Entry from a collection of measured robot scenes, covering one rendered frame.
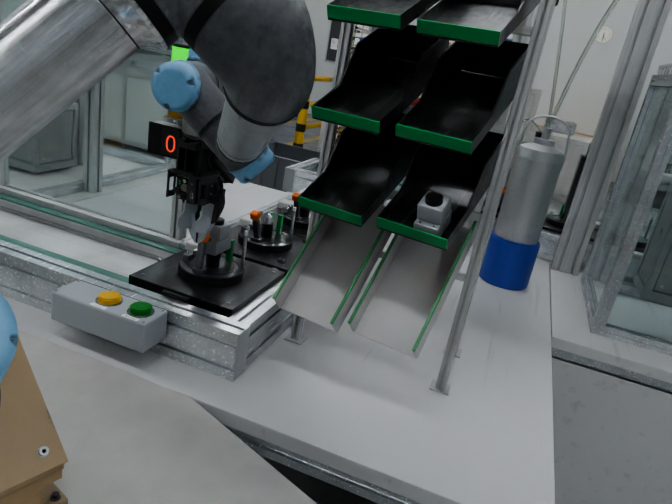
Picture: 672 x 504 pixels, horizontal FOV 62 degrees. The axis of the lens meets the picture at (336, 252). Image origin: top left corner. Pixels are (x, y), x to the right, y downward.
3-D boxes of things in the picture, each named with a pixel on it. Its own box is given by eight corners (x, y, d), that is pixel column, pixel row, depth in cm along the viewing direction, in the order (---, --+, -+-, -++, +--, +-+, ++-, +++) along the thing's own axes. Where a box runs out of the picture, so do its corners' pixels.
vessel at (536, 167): (538, 249, 167) (578, 122, 154) (491, 236, 171) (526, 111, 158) (538, 237, 180) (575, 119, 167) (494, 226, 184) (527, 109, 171)
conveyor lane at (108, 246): (227, 358, 111) (232, 314, 107) (-82, 246, 133) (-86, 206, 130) (287, 307, 136) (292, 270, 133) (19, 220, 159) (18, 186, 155)
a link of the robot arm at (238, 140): (375, 46, 51) (282, 155, 98) (296, -55, 49) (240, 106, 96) (281, 123, 48) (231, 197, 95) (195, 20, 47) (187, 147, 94)
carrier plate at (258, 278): (231, 319, 107) (232, 309, 107) (128, 283, 114) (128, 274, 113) (283, 279, 129) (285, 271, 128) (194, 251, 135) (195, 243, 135)
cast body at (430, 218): (436, 244, 93) (439, 210, 89) (412, 236, 95) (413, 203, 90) (455, 216, 99) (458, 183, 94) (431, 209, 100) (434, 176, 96)
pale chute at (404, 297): (417, 359, 98) (414, 350, 94) (352, 332, 103) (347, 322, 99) (478, 231, 107) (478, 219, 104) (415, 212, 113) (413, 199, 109)
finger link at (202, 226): (183, 248, 107) (187, 202, 104) (200, 241, 112) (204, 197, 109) (197, 253, 106) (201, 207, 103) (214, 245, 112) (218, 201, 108)
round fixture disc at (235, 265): (223, 293, 113) (224, 284, 112) (164, 274, 116) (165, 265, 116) (255, 272, 125) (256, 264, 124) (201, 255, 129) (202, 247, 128)
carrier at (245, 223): (286, 277, 130) (294, 227, 126) (198, 250, 137) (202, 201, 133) (323, 250, 152) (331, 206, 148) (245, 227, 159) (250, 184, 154)
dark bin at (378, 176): (361, 228, 96) (359, 193, 92) (298, 207, 102) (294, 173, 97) (428, 150, 114) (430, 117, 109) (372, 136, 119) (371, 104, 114)
